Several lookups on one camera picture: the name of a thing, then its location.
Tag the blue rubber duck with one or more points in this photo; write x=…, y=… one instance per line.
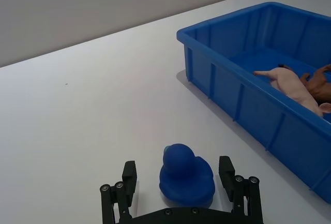
x=184, y=173

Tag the blue plastic bin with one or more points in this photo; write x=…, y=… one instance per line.
x=258, y=99

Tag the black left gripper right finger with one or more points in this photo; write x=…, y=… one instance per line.
x=232, y=182

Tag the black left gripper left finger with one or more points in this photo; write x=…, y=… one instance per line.
x=127, y=185

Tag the pink toy pig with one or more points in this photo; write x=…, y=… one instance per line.
x=292, y=84

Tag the brown toy animal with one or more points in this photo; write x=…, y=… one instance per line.
x=318, y=84

